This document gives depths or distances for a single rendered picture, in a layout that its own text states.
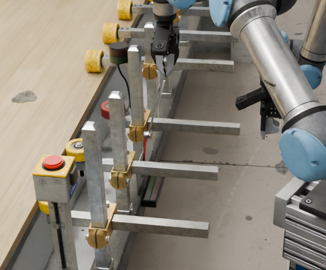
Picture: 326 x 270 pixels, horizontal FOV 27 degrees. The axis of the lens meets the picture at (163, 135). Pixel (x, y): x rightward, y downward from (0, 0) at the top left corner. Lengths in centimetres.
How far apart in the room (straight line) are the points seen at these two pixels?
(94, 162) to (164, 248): 140
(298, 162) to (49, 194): 51
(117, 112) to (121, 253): 40
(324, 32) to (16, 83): 111
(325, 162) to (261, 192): 196
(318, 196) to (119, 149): 61
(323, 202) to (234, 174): 190
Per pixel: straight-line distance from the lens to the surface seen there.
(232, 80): 434
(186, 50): 306
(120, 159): 193
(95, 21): 288
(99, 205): 172
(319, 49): 186
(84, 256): 204
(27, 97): 229
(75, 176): 136
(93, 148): 162
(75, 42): 270
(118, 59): 204
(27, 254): 187
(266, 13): 155
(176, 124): 217
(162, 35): 207
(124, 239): 197
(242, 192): 332
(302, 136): 137
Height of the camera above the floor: 197
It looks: 32 degrees down
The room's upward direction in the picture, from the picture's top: 2 degrees counter-clockwise
